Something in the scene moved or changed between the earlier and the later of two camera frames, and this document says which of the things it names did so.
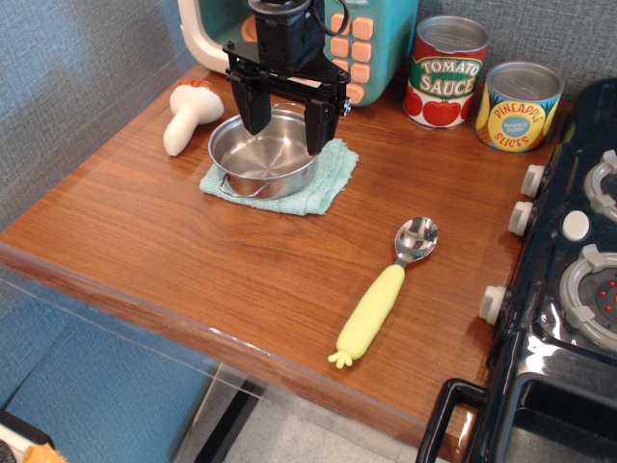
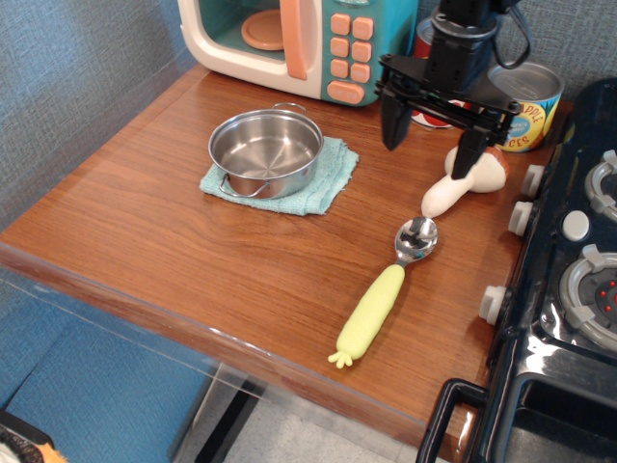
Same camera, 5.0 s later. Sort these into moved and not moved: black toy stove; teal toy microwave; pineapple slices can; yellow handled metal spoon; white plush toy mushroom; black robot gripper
Moved: white plush toy mushroom; black robot gripper
Not moved: pineapple slices can; black toy stove; yellow handled metal spoon; teal toy microwave
